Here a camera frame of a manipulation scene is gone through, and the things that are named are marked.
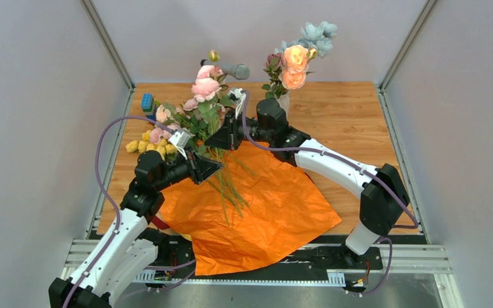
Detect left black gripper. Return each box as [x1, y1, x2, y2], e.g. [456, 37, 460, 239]
[155, 144, 223, 191]

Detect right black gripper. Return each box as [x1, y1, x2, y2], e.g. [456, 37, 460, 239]
[205, 109, 273, 151]

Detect yellow flower bouquet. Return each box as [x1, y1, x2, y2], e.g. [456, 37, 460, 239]
[126, 99, 254, 216]

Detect orange yellow wrapping paper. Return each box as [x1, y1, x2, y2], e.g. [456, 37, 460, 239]
[157, 143, 341, 276]

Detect light blue flower stem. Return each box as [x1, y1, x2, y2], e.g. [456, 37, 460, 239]
[274, 21, 338, 58]

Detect pink rose flower stem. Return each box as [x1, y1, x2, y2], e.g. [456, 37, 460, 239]
[183, 49, 234, 131]

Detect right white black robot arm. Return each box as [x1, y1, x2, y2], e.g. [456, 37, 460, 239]
[204, 99, 414, 268]

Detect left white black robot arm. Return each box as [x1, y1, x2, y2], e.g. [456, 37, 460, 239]
[49, 150, 223, 307]

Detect white ribbed vase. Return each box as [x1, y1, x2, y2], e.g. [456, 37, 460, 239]
[277, 92, 290, 117]

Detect orange flowers in vase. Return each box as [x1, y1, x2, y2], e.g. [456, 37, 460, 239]
[262, 44, 318, 99]

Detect silver microphone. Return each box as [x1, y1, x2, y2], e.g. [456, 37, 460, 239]
[200, 59, 250, 80]

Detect colourful toy block train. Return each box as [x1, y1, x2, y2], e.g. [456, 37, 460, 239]
[140, 93, 158, 121]

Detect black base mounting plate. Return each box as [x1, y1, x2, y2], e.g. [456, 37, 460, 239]
[148, 235, 384, 282]

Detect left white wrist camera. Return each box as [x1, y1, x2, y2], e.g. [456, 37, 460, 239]
[168, 128, 191, 160]

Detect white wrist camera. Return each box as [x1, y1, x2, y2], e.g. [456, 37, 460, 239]
[168, 128, 191, 160]
[227, 87, 247, 119]

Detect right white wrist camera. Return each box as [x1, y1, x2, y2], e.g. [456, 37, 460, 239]
[227, 87, 247, 119]

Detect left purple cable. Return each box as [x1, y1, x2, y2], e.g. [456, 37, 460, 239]
[61, 115, 175, 308]

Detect purple cable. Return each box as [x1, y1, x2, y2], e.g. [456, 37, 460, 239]
[241, 90, 420, 297]
[61, 115, 175, 308]

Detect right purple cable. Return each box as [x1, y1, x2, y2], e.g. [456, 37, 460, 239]
[241, 90, 420, 297]

